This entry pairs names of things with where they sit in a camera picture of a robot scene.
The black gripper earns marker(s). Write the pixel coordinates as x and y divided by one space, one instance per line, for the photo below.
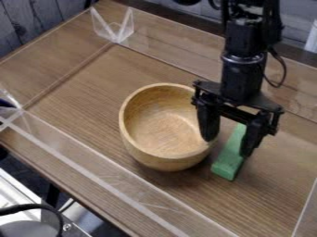
235 99

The green rectangular block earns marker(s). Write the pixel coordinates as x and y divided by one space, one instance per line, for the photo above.
228 160

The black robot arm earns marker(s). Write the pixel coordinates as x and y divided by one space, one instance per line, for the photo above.
252 27

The brown wooden bowl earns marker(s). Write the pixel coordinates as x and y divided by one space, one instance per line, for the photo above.
159 128

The clear acrylic front wall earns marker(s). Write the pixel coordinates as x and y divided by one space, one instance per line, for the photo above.
172 215

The clear acrylic corner bracket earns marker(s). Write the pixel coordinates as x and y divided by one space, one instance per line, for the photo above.
113 31

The grey metal base plate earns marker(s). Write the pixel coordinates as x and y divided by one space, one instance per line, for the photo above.
25 216

